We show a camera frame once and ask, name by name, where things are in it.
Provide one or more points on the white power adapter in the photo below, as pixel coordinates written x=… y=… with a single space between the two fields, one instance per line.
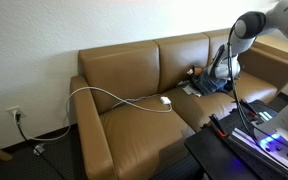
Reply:
x=165 y=100

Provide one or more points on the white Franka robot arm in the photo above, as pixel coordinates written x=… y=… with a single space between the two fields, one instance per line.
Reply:
x=284 y=20

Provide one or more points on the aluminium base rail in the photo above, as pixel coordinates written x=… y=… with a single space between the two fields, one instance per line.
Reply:
x=250 y=143

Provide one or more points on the white wall outlet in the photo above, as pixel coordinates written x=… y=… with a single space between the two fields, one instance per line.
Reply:
x=12 y=110

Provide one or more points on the light wooden cabinet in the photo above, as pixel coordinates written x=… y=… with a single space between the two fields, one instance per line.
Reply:
x=277 y=43

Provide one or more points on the grey power brick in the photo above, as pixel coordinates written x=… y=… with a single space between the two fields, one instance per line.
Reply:
x=39 y=149

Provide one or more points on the blue denim jeans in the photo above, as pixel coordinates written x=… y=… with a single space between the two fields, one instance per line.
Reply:
x=210 y=85

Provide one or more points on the brown leather sofa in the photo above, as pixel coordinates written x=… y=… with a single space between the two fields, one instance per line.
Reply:
x=134 y=133

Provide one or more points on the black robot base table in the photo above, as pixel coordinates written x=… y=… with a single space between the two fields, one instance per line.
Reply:
x=214 y=156

